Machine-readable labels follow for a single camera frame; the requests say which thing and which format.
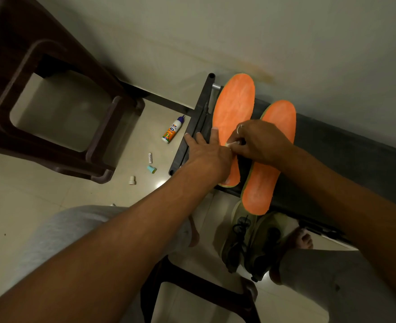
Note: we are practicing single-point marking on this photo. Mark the person's left hand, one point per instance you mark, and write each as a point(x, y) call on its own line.
point(208, 158)

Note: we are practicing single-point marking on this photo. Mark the person's right hand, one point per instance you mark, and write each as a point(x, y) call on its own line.
point(263, 144)

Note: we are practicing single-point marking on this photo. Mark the person's left fingers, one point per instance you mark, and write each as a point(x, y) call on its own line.
point(214, 137)

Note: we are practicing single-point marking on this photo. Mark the person's right fingers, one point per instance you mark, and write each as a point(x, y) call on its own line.
point(240, 144)

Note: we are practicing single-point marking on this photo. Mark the small white applicator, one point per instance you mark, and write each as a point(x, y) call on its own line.
point(232, 143)

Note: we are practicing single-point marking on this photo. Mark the orange shoe insole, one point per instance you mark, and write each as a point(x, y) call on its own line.
point(278, 114)
point(233, 104)

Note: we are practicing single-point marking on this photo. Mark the person's right forearm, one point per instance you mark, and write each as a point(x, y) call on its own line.
point(349, 205)

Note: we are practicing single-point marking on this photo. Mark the person's left forearm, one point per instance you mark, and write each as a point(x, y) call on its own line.
point(110, 252)

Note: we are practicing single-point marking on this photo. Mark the white glue bottle orange label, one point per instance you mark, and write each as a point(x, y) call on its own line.
point(172, 130)

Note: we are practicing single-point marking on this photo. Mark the teal cap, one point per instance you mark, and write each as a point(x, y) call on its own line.
point(152, 169)

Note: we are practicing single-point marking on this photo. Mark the white cap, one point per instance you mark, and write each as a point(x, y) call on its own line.
point(132, 180)

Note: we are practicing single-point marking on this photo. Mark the olive shoe with black laces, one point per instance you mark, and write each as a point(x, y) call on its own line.
point(236, 238)

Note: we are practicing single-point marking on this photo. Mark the black shoe rack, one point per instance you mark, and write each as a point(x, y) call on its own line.
point(346, 164)

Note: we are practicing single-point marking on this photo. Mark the person's right foot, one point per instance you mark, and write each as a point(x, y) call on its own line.
point(300, 238)

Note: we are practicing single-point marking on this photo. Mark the brown plastic seat stool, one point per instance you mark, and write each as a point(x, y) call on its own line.
point(198, 282)

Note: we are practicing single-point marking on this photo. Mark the grey shorts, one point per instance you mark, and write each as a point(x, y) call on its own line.
point(66, 228)

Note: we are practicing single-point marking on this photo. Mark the large brown plastic stool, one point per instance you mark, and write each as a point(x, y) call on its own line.
point(23, 36)

